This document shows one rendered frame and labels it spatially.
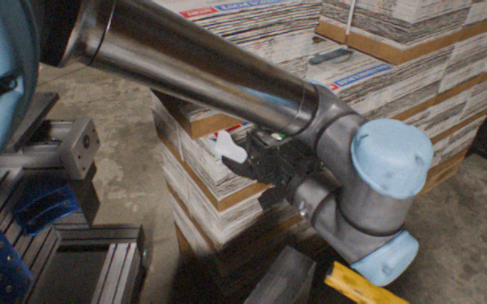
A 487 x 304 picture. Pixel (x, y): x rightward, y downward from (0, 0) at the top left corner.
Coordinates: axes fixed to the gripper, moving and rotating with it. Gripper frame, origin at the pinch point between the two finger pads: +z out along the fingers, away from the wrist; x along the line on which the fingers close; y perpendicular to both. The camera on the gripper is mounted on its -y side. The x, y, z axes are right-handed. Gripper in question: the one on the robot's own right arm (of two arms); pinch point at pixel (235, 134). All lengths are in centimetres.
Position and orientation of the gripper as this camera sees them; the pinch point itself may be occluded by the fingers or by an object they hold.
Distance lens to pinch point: 63.8
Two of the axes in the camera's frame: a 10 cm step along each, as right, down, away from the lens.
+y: 0.0, -7.8, -6.2
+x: -8.3, 3.4, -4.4
